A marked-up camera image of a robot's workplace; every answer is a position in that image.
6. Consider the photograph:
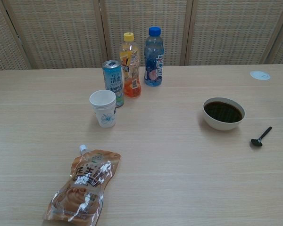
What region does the black plastic spoon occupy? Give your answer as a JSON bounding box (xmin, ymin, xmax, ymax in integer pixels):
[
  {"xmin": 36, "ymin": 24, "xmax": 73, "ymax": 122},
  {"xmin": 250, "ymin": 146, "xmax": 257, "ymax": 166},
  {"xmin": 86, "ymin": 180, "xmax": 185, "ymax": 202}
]
[{"xmin": 250, "ymin": 126, "xmax": 273, "ymax": 148}]

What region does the white cup of dark liquid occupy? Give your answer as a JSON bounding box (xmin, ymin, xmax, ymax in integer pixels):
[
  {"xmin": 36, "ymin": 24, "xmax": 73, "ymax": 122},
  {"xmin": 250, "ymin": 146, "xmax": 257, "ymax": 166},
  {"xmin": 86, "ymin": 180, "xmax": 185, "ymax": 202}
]
[{"xmin": 202, "ymin": 97, "xmax": 246, "ymax": 131}]

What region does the white paper cup blue flower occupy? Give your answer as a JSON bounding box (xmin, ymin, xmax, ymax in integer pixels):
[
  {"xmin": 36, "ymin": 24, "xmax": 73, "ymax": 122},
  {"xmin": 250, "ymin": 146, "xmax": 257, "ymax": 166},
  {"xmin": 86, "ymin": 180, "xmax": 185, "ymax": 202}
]
[{"xmin": 89, "ymin": 89, "xmax": 117, "ymax": 129}]

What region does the light blue drink can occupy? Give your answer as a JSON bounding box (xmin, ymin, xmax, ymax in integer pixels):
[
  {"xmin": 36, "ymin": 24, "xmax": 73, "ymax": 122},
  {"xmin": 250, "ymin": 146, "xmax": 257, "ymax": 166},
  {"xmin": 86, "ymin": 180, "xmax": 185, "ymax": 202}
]
[{"xmin": 102, "ymin": 60, "xmax": 125, "ymax": 108}]

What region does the yellow-capped orange drink bottle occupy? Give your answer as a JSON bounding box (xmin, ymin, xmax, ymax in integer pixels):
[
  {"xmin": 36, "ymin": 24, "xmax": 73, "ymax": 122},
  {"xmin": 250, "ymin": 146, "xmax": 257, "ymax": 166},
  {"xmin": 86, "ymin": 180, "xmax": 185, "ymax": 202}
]
[{"xmin": 119, "ymin": 32, "xmax": 142, "ymax": 99}]

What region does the blue-capped blue drink bottle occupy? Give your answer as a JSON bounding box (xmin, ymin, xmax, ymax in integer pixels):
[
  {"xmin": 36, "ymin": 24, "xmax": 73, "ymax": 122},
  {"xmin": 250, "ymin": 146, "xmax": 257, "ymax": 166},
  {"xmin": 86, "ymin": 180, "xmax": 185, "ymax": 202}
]
[{"xmin": 144, "ymin": 26, "xmax": 165, "ymax": 86}]

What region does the brown spout drink pouch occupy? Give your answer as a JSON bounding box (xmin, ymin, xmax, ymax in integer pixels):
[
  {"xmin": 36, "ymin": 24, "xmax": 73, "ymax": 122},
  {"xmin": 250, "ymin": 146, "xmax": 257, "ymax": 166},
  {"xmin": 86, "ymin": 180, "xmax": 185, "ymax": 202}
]
[{"xmin": 42, "ymin": 144, "xmax": 121, "ymax": 223}]

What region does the woven wooden folding screen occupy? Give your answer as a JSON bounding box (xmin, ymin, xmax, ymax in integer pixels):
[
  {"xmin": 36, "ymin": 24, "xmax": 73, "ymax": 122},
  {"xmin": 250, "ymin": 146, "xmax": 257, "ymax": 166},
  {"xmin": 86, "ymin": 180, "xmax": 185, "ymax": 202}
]
[{"xmin": 0, "ymin": 0, "xmax": 283, "ymax": 73}]

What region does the white round table grommet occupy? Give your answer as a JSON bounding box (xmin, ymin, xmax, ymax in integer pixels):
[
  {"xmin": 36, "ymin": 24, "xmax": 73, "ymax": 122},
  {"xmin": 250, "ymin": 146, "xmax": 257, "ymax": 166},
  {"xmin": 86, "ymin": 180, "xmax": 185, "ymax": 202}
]
[{"xmin": 250, "ymin": 70, "xmax": 271, "ymax": 81}]

